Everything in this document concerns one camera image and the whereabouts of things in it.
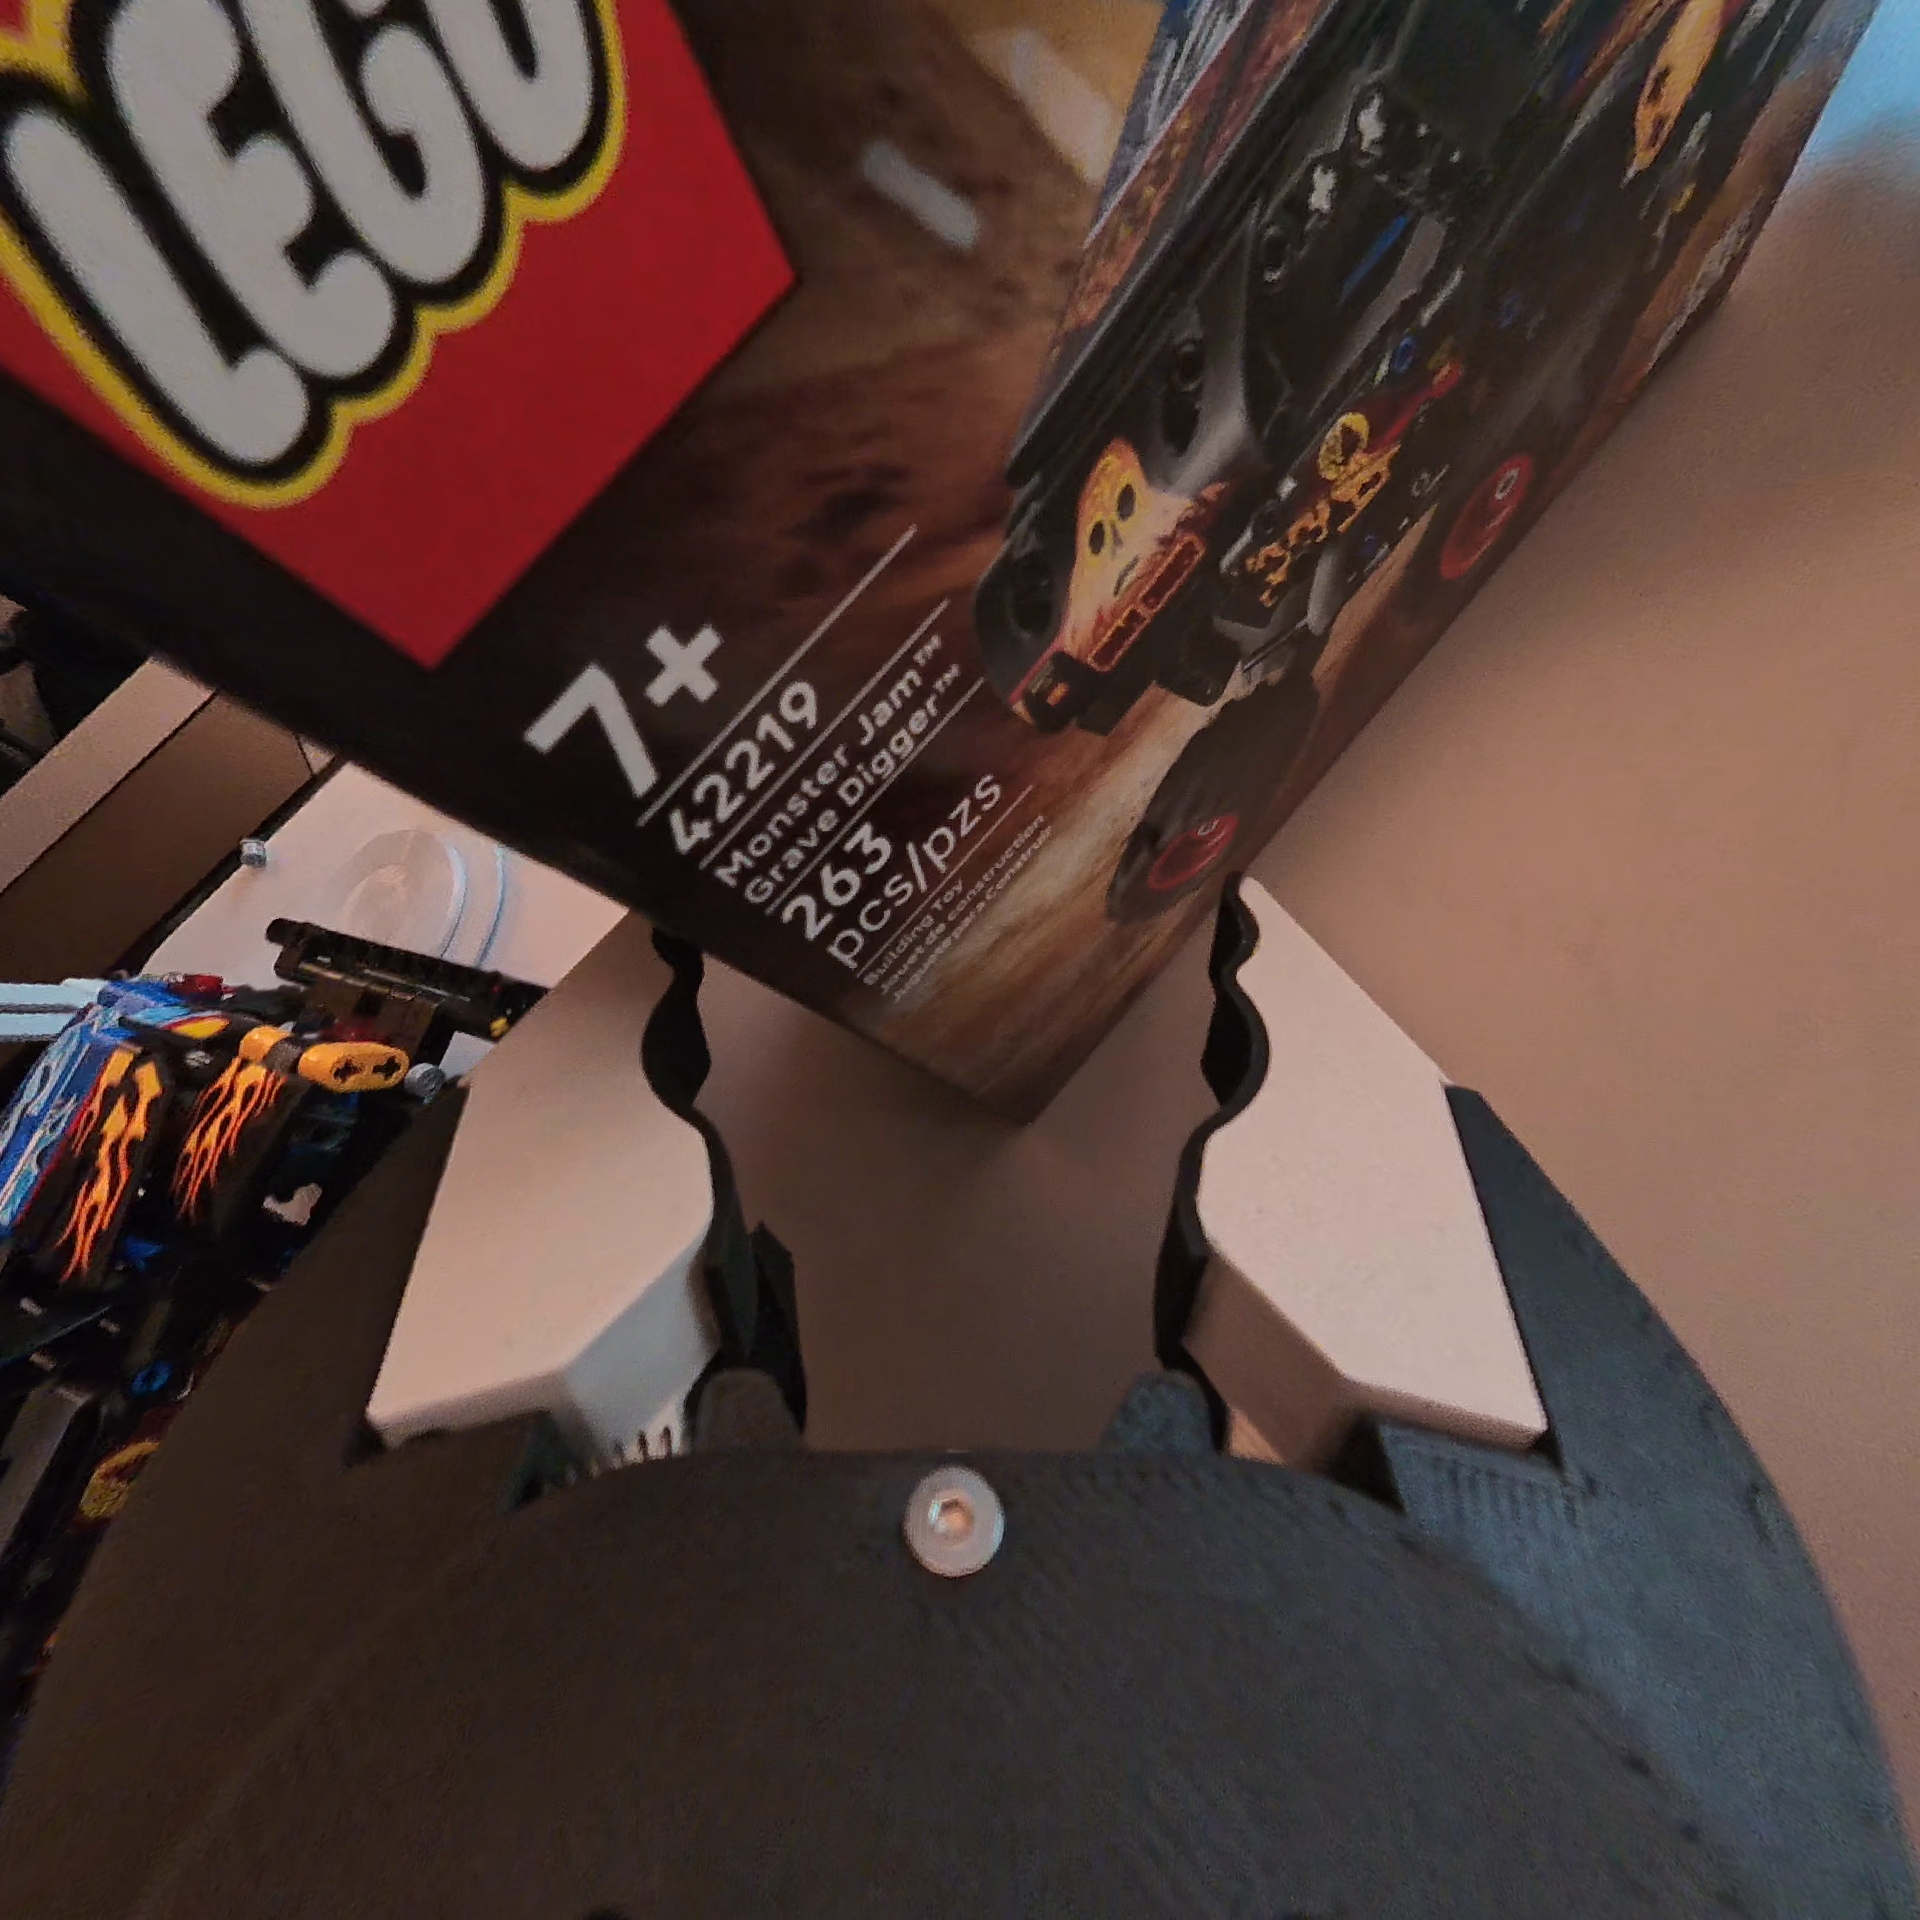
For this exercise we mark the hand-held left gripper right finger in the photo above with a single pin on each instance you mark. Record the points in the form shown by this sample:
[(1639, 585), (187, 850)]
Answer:
[(1348, 1244)]

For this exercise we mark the black cardboard toy box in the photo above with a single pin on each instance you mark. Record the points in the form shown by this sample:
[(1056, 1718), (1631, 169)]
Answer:
[(900, 451)]

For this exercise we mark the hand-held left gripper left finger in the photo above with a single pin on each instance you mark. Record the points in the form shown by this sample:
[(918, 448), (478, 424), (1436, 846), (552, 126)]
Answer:
[(555, 1244)]

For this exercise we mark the black orange toy monster truck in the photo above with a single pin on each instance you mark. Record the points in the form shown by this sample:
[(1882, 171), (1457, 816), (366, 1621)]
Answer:
[(164, 1141)]

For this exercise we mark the grey desk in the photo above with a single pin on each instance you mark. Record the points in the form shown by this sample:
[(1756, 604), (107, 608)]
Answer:
[(1650, 901)]

